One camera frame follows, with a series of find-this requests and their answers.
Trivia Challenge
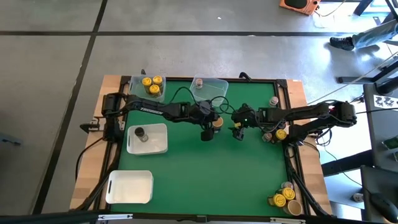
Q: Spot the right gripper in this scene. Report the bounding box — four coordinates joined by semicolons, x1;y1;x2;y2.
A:
231;104;261;142

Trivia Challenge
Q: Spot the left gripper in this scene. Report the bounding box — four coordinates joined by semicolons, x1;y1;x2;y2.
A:
188;101;220;142

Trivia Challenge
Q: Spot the wooden lid spice jar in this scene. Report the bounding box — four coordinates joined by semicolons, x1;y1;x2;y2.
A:
283;200;303;217
212;116;224;134

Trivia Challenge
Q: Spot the black lid spice jar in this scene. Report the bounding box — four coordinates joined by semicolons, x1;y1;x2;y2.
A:
134;126;149;143

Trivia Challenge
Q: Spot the green table mat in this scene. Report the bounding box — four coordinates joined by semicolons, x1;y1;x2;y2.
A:
110;80;295;218

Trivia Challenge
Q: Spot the clear plastic bin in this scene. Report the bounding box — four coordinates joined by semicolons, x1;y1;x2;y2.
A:
128;74;167;103
188;73;229;108

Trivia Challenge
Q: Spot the white plastic bin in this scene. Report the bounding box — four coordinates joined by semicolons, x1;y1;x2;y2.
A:
126;123;169;156
104;169;154;205

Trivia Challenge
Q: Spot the black desk foot bar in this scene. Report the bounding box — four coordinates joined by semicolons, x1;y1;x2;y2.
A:
321;149;374;177
337;58;398;85

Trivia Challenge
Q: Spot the dark grey desk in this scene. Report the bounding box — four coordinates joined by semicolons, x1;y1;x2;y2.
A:
363;83;398;166
360;164;398;224

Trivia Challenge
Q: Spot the orange box with black disc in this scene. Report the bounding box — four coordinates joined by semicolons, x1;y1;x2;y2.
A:
279;0;322;16

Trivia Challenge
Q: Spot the white paper with black marks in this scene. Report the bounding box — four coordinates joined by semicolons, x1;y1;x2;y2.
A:
373;94;398;110

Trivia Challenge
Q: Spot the small green desk item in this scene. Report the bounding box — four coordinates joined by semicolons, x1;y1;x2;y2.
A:
382;136;398;153

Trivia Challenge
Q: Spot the black computer mouse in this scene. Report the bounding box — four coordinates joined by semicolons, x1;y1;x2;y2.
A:
369;192;398;223

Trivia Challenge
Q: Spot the person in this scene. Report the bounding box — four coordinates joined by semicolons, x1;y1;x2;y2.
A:
329;19;398;50

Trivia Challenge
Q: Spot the black desk leg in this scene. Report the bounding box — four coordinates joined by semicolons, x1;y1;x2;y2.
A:
353;0;379;17

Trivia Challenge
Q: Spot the black table frame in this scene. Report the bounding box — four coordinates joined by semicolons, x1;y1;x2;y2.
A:
93;75;330;218

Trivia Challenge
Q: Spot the black cable bundle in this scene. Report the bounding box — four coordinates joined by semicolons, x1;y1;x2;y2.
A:
283;142;332;218
74;139;121;212

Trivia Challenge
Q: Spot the silver metal bracket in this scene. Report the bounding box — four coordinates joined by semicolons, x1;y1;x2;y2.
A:
98;213;134;221
269;217;307;224

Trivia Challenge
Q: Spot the thin black cable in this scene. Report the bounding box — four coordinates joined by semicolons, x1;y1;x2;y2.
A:
74;136;105;183

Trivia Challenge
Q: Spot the black frame beam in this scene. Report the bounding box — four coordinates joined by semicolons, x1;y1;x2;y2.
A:
0;210;398;224

